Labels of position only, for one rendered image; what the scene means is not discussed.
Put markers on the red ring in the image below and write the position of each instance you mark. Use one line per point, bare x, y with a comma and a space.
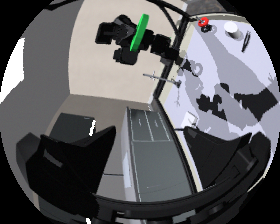
205, 23

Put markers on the white notepad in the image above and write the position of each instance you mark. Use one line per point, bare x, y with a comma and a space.
189, 120

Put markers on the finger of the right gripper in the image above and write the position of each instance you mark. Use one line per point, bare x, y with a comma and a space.
123, 30
148, 34

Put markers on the green ring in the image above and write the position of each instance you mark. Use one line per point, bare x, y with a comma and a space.
140, 32

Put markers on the grey post with side pins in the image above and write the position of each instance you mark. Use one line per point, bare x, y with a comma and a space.
176, 83

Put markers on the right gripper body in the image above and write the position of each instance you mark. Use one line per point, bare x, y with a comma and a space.
106, 31

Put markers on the white short cylinder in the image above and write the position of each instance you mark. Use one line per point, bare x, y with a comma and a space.
232, 30

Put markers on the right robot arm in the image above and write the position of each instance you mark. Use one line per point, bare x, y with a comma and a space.
123, 55

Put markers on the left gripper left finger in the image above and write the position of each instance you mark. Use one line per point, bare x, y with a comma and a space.
87, 157

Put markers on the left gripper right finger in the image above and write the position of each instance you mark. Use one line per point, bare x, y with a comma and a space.
211, 154

